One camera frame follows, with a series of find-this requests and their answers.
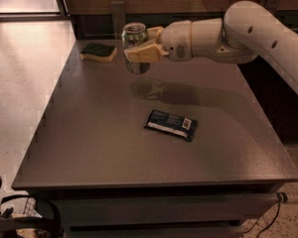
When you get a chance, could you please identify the right metal rail bracket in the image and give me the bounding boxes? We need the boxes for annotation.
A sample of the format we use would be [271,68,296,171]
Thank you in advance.
[262,0,281,14]

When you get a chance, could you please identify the black cable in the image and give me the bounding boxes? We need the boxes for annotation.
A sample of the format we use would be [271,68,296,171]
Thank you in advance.
[244,192,284,238]

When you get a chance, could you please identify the left metal rail bracket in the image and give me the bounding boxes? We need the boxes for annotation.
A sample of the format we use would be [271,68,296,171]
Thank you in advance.
[110,1,126,39]

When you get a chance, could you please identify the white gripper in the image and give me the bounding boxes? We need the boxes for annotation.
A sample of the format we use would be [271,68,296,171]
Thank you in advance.
[123,21,192,63]

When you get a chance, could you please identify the metal rail bracket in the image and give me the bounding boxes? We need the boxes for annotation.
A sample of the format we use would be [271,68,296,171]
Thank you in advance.
[110,1,126,39]
[262,0,281,14]

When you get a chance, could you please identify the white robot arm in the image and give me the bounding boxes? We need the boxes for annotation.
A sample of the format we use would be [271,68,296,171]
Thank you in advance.
[124,1,298,95]

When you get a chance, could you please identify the dark snack bar wrapper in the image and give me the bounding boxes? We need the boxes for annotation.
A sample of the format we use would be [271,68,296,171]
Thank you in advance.
[145,110,198,142]

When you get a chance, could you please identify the black chair frame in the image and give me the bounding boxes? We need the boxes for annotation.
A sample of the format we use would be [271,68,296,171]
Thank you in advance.
[0,177,62,238]

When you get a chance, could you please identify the green soda can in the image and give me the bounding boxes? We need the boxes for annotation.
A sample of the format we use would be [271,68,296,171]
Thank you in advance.
[122,22,150,74]

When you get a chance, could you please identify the green and yellow sponge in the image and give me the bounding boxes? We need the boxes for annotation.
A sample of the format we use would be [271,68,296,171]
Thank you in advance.
[80,43,117,62]

